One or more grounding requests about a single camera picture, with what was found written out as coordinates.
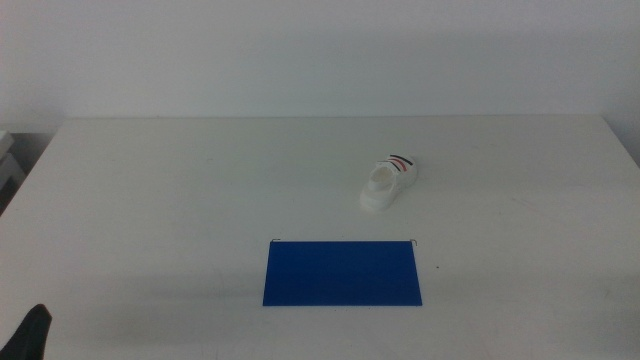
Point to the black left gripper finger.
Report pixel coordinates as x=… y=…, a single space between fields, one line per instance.
x=27 y=335

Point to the blue rectangular mat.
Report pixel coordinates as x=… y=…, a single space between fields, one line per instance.
x=340 y=275

